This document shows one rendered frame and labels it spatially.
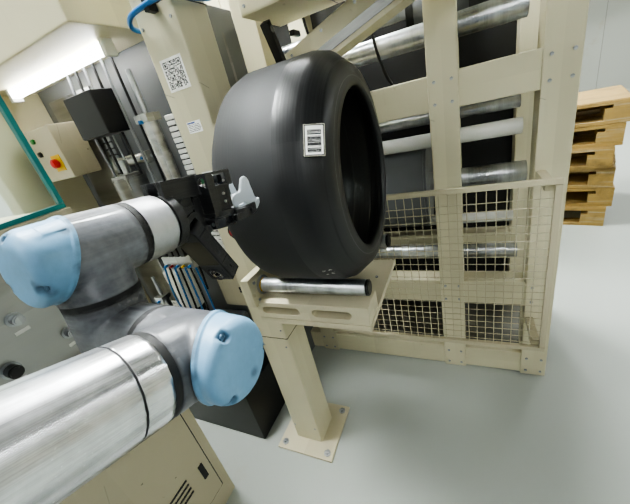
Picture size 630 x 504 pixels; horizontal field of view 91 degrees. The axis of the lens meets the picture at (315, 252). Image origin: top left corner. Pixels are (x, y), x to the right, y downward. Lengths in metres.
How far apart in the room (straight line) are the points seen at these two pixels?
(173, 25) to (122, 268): 0.71
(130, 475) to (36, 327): 0.51
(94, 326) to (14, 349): 0.66
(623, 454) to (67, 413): 1.69
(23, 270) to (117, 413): 0.16
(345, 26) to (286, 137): 0.61
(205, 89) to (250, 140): 0.31
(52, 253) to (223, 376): 0.18
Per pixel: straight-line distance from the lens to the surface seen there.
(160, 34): 1.01
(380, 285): 1.01
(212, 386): 0.26
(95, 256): 0.36
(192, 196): 0.46
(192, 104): 0.97
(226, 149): 0.70
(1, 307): 1.01
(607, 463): 1.69
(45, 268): 0.34
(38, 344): 1.04
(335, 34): 1.18
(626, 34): 11.65
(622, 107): 3.15
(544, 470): 1.61
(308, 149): 0.60
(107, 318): 0.37
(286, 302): 0.92
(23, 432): 0.23
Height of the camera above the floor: 1.35
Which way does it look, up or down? 25 degrees down
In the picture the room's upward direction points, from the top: 14 degrees counter-clockwise
